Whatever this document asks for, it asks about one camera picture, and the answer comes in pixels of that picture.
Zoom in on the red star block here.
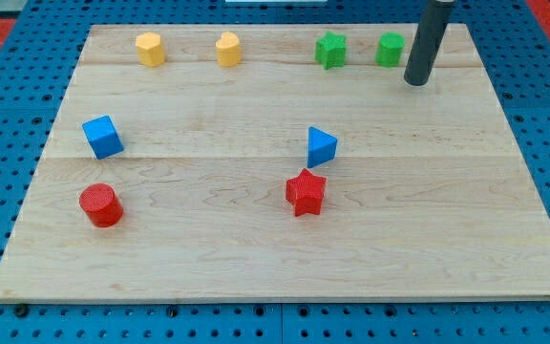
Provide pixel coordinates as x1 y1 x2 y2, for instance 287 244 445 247
286 168 327 216

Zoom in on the green star block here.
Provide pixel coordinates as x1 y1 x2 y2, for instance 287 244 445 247
314 32 347 70

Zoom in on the wooden board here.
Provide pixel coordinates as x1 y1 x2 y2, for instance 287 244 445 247
0 24 550 305

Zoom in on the blue triangle block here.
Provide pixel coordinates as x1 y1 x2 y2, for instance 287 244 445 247
307 126 338 168

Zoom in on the yellow heart block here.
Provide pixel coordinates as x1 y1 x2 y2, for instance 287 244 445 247
215 32 242 67

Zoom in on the green cylinder block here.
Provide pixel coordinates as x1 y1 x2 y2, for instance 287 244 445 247
375 32 406 67

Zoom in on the yellow hexagon block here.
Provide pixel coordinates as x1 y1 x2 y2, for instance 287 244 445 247
135 32 166 67

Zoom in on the red cylinder block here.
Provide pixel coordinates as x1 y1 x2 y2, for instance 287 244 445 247
79 183 124 227

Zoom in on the blue cube block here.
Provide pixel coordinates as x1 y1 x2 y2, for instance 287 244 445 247
82 116 124 160

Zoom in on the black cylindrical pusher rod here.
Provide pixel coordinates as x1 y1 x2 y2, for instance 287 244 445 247
404 0 455 86

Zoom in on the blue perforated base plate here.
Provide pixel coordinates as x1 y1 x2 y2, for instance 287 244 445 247
0 1 550 343

